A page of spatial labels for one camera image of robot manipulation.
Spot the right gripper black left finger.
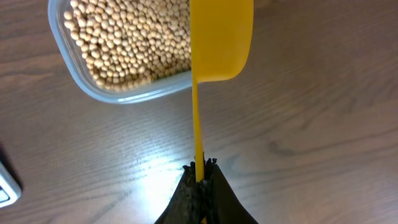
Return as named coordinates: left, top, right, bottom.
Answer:
left=155, top=162, right=203, bottom=224

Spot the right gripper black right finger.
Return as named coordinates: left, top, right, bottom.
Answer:
left=205, top=158, right=258, bottom=224

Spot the yellow plastic measuring scoop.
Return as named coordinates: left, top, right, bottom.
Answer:
left=190, top=0, right=254, bottom=182

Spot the white digital kitchen scale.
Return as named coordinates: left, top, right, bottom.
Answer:
left=0, top=163, right=22, bottom=208

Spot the soybeans pile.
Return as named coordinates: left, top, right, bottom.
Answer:
left=63, top=0, right=192, bottom=91

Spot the clear plastic container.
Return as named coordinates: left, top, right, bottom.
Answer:
left=47, top=0, right=192, bottom=104

